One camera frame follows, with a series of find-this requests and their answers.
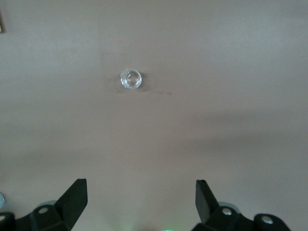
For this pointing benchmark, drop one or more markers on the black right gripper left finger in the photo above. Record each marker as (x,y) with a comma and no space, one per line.
(60,211)

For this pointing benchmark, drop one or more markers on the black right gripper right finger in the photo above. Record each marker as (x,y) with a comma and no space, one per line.
(216,216)

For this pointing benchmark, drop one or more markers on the clear glass measuring cup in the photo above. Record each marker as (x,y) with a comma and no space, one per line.
(130,79)

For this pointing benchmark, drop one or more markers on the brown table cover sheet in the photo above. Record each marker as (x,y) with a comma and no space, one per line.
(192,96)

